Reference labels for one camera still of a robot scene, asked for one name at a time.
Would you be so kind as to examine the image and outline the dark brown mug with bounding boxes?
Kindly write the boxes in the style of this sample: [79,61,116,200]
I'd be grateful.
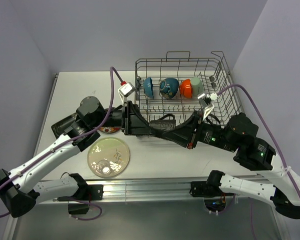
[149,113,176,131]

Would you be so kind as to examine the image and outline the red floral round plate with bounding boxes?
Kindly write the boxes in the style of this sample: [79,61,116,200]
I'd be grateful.
[99,126,121,134]

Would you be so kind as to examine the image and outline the clear glass cup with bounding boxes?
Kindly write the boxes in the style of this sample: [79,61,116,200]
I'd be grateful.
[96,159,112,177]

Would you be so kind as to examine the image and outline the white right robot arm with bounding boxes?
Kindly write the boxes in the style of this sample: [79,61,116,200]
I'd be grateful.
[161,111,300,219]

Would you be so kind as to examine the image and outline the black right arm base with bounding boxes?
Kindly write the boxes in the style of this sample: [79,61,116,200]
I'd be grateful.
[189,180,236,216]

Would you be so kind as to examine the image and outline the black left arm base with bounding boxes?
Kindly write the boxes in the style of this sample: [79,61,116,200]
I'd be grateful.
[57,184,104,221]

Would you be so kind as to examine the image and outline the grey wire dish rack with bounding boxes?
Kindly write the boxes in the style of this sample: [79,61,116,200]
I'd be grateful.
[134,51,246,139]

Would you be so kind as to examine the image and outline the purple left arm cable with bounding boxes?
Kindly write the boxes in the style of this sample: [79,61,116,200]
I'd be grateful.
[0,66,124,221]

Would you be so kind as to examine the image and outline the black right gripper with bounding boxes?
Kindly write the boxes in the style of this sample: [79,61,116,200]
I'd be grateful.
[160,109,236,151]

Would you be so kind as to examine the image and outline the orange plastic bowl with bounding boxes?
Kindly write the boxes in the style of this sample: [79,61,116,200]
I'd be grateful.
[179,79,192,99]

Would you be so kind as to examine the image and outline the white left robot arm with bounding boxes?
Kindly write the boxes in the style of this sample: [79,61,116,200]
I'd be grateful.
[0,96,161,218]

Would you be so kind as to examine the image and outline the aluminium frame rail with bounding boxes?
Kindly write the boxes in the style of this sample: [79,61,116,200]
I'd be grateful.
[3,178,290,240]

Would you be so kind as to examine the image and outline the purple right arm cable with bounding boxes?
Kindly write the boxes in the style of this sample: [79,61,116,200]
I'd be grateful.
[214,83,300,240]

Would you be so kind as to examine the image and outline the black floral square plate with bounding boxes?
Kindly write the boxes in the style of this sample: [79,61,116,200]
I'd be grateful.
[51,113,77,139]

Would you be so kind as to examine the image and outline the blue ceramic bowl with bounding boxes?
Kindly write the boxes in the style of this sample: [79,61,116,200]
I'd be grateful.
[143,77,154,99]

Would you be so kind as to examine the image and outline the light green cup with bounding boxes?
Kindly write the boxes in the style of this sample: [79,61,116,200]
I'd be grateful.
[190,77,204,97]

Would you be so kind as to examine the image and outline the dark bowl beige inside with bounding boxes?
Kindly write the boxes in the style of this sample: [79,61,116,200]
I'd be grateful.
[159,77,179,100]

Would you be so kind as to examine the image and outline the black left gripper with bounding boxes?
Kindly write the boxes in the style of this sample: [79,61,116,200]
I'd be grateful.
[91,100,157,135]

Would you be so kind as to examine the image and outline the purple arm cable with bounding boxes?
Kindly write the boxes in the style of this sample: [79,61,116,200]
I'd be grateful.
[0,66,124,221]
[214,83,300,240]

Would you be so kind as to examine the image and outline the large cream round plate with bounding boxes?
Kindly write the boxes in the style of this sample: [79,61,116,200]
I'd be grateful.
[87,137,130,178]

